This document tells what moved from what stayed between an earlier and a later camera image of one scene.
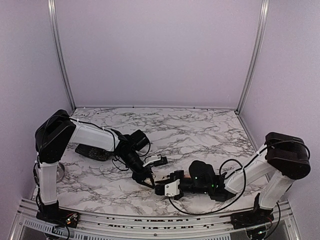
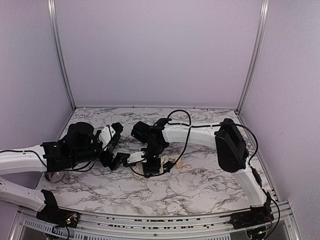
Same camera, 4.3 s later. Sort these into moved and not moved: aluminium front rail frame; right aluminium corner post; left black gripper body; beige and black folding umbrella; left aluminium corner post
Moved: left black gripper body; beige and black folding umbrella
Not moved: right aluminium corner post; left aluminium corner post; aluminium front rail frame
